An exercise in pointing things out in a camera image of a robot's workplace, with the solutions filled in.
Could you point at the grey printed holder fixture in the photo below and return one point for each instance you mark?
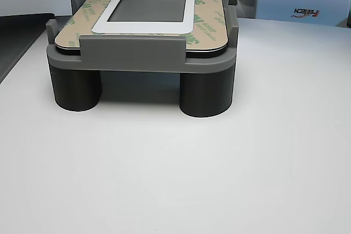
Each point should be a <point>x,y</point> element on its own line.
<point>131,50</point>

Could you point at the white FEETECH cardboard box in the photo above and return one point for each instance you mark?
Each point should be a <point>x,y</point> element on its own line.
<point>274,6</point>

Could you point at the black tray at left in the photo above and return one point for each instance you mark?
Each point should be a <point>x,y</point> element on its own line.
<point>16,39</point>

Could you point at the white panel with window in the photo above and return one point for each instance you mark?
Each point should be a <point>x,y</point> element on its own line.
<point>148,27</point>

